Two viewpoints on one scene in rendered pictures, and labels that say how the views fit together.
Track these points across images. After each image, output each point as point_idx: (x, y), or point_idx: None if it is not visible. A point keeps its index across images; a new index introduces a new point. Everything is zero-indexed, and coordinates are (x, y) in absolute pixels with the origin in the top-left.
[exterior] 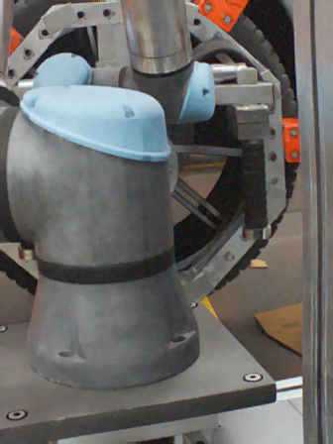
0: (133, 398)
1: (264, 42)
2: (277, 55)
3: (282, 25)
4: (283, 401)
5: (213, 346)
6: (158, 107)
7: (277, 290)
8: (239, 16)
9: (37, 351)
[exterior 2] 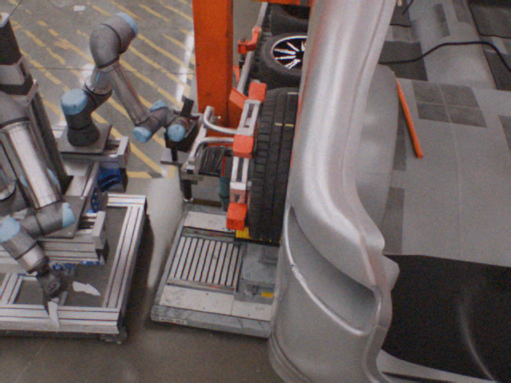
0: (64, 135)
1: (253, 178)
2: (252, 187)
3: None
4: (84, 175)
5: (75, 148)
6: (65, 105)
7: None
8: (254, 160)
9: None
